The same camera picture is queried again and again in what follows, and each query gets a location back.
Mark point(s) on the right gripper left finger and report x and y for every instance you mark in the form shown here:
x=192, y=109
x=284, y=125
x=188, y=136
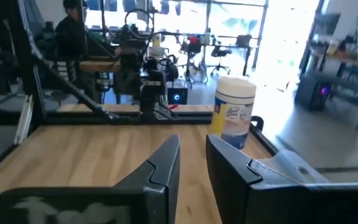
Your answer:
x=154, y=193

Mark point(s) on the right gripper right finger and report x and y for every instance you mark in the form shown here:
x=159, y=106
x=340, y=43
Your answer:
x=247, y=199

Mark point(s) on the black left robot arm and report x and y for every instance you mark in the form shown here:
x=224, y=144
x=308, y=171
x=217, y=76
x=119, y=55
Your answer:
x=149, y=93

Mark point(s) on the clear plastic bin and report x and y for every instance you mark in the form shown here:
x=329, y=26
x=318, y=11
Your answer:
x=286, y=165

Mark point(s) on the yellow disinfecting wipes canister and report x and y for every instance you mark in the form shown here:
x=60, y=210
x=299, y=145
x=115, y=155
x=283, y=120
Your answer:
x=233, y=102

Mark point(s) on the black box blue light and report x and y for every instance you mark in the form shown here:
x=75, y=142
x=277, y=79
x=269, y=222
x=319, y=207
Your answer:
x=177, y=96

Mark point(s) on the black machine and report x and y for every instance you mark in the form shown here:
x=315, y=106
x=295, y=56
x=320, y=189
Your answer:
x=311, y=93

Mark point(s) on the wooden desk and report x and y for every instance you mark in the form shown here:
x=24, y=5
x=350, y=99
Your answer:
x=99, y=66

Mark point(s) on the black office chair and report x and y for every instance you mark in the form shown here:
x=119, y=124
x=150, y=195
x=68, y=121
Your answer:
x=220, y=53

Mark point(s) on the white metal bar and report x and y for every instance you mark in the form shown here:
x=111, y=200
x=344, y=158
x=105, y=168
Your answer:
x=23, y=121

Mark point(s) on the black background desk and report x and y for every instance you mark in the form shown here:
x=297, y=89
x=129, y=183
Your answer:
x=235, y=46

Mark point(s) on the dark metal shelf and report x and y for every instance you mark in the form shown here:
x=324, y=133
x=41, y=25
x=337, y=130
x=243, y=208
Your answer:
x=353, y=77

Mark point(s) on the person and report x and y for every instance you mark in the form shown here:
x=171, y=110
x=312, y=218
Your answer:
x=70, y=34

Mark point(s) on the black frame clamp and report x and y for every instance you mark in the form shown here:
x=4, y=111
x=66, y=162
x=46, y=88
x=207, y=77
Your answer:
x=257, y=121

